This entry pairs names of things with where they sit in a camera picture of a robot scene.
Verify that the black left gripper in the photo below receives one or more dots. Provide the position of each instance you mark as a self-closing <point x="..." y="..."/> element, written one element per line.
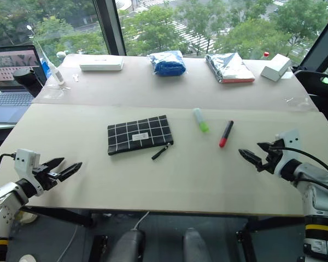
<point x="45" y="176"/>

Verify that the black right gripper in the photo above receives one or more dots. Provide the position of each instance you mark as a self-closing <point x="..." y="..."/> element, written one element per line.
<point x="272" y="158"/>

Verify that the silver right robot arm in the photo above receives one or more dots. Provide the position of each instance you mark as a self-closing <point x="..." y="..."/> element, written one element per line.
<point x="314" y="196"/>

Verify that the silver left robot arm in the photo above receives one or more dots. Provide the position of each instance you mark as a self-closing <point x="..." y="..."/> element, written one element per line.
<point x="5" y="196"/>

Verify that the black white grid pencil case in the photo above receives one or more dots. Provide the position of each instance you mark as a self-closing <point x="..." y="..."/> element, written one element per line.
<point x="138" y="135"/>

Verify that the laptop computer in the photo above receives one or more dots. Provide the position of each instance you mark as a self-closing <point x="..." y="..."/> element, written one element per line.
<point x="9" y="82"/>

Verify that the black marker with red cap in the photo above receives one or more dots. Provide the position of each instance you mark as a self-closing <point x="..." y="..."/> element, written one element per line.
<point x="226" y="133"/>

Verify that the clear plastic wrapper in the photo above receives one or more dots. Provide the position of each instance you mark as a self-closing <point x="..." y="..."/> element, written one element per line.
<point x="54" y="91"/>
<point x="300" y="102"/>

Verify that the white cardboard box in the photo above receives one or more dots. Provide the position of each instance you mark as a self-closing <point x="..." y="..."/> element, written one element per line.
<point x="275" y="68"/>

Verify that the silver foil packet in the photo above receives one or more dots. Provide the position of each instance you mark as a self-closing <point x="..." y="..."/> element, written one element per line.
<point x="229" y="68"/>

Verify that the small white clip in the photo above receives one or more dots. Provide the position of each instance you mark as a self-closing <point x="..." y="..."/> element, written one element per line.
<point x="76" y="77"/>

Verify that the white tube bottle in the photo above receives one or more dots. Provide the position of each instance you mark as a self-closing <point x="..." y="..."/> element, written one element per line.
<point x="57" y="73"/>

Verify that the dark rounded robot leg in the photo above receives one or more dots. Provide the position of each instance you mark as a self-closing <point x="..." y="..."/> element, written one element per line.
<point x="128" y="245"/>
<point x="195" y="245"/>

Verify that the blue cloth in plastic bag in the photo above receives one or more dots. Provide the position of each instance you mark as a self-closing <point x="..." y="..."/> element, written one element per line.
<point x="168" y="65"/>

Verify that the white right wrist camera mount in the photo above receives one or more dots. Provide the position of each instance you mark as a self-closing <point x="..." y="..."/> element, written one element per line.
<point x="288" y="148"/>

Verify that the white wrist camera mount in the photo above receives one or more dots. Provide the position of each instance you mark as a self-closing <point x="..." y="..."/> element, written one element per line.
<point x="26" y="161"/>
<point x="288" y="148"/>

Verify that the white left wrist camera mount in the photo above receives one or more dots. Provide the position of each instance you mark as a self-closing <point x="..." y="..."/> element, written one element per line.
<point x="26" y="161"/>

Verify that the black cylindrical camera device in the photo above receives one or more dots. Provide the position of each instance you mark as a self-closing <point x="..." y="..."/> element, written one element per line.
<point x="27" y="80"/>

